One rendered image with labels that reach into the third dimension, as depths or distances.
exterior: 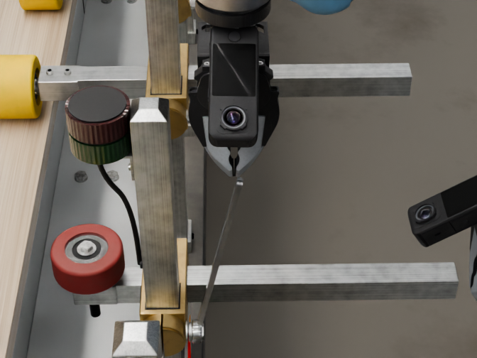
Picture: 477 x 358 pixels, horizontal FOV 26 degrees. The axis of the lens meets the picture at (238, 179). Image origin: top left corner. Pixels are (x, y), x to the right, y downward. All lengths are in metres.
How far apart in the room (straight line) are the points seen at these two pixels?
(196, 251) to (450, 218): 0.44
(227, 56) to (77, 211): 0.70
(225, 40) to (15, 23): 0.61
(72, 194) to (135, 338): 0.87
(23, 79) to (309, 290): 0.43
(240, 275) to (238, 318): 1.09
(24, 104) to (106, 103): 0.34
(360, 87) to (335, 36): 1.78
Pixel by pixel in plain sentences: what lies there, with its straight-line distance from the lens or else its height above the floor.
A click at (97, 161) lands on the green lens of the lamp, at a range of 0.97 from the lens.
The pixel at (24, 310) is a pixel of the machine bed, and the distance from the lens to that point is 1.42.
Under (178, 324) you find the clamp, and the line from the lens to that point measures 1.12.
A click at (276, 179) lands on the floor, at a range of 2.57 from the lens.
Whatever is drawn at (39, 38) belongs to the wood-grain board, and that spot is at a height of 0.90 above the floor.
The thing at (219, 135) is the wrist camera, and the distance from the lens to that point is 0.93.
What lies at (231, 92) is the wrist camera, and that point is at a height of 1.15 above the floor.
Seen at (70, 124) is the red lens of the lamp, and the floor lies 1.13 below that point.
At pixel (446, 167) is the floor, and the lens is 2.66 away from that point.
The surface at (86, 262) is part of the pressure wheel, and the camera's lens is 1.14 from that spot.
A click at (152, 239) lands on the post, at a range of 1.05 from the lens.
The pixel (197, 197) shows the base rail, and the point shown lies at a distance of 1.50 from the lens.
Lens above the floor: 1.72
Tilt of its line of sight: 42 degrees down
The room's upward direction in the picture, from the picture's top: straight up
